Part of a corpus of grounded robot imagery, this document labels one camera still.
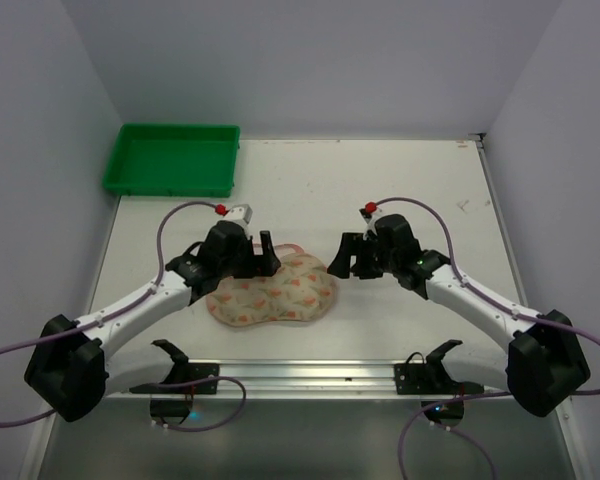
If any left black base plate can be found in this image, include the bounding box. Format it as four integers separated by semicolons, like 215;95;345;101
130;362;220;395

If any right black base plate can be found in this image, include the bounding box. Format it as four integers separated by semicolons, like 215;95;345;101
393;352;484;396

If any aluminium front rail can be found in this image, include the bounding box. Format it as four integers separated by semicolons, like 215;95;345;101
104;351;508;396

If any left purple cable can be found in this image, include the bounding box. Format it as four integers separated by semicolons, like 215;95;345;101
0;199;248;432

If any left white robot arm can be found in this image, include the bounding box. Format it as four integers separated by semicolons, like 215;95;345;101
24;220;281;422

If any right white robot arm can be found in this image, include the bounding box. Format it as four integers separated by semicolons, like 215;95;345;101
328;213;591;417

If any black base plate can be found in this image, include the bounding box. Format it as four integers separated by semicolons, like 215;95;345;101
130;362;220;395
393;352;484;396

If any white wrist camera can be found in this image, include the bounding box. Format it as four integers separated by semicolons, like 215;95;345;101
224;204;253;235
359;202;385;238

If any floral fabric laundry bag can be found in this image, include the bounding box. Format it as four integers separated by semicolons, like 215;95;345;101
206;244;338;328

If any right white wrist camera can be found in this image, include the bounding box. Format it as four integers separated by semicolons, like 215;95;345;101
359;202;385;238

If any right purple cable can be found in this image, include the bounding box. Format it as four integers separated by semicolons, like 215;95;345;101
397;195;600;480

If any purple cable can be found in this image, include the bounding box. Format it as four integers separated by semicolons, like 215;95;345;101
397;195;600;480
0;199;248;432

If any green plastic tray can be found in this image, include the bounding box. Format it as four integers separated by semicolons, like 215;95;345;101
102;123;240;198

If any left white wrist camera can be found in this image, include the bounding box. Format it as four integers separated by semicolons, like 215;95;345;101
224;204;253;235

